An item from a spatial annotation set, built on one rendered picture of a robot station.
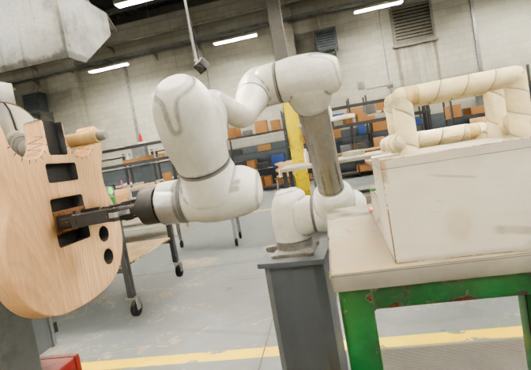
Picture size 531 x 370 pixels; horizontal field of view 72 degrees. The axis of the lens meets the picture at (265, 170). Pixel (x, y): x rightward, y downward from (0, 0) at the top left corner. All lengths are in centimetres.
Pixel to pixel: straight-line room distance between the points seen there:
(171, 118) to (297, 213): 97
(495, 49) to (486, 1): 139
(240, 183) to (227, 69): 1177
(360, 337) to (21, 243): 61
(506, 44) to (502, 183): 1261
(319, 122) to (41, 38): 79
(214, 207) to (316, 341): 104
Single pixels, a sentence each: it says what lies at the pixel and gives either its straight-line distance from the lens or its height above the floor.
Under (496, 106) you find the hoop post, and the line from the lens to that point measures 76.
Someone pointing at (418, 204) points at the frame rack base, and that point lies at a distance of 63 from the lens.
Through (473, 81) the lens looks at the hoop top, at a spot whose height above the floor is 120.
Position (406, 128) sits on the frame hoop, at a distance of 63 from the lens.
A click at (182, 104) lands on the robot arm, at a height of 124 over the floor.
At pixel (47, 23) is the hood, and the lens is 85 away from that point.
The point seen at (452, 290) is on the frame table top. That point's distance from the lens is 68.
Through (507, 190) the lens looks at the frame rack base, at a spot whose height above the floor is 103.
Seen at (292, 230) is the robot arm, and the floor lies 81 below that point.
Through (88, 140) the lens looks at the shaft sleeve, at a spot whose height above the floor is 124.
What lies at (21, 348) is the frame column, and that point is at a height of 73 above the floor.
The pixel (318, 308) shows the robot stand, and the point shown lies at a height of 50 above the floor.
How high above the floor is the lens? 115
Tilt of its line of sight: 3 degrees down
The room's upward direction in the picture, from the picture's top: 10 degrees counter-clockwise
